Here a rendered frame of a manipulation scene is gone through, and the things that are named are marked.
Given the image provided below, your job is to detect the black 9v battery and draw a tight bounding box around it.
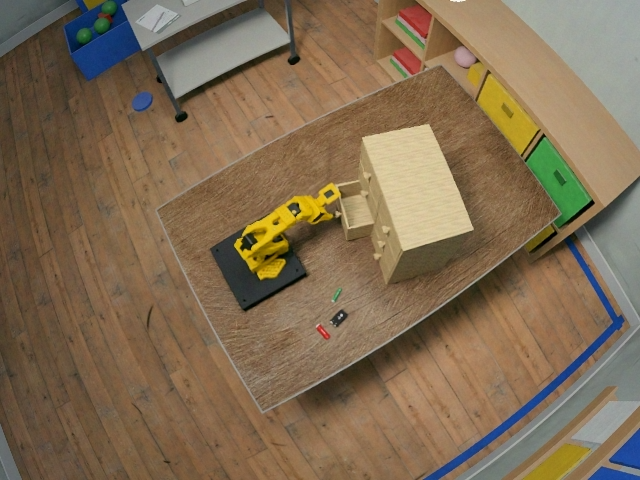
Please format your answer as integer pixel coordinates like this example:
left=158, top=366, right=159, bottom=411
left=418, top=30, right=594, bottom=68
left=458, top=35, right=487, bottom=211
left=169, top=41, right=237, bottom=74
left=330, top=309, right=348, bottom=327

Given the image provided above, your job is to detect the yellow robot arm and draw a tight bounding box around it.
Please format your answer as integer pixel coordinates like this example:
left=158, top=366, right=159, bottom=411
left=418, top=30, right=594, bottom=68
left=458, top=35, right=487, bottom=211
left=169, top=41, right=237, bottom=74
left=234, top=196, right=312, bottom=280

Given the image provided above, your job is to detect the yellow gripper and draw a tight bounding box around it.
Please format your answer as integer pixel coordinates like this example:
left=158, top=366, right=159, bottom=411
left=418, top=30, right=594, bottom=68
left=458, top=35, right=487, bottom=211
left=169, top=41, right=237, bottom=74
left=304, top=183, right=341, bottom=224

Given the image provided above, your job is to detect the wooden chest of drawers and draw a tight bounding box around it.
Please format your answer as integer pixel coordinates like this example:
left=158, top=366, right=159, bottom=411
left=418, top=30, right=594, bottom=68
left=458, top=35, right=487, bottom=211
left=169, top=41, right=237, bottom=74
left=358, top=124, right=473, bottom=285

